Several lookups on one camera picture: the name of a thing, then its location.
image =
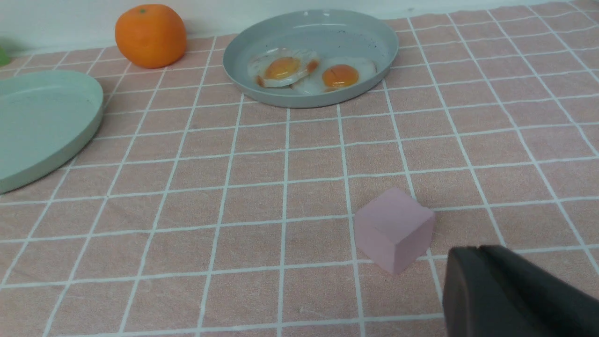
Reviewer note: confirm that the fried egg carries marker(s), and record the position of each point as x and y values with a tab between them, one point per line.
282	67
336	73

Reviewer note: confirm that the mint green centre plate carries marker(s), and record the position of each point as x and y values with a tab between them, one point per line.
46	118

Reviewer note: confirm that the orange fruit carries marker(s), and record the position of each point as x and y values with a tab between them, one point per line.
151	36

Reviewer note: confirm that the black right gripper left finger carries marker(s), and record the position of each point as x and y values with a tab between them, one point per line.
474	303

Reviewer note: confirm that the pink checkered tablecloth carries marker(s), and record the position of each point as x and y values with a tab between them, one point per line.
198	212

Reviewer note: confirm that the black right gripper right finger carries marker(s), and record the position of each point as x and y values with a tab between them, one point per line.
563	309

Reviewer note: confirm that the green cube block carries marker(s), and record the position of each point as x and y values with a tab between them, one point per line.
5	59

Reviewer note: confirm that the grey-blue egg plate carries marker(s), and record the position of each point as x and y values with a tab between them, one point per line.
331	33

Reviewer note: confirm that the pink cube block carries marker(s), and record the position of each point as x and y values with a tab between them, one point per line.
393	230

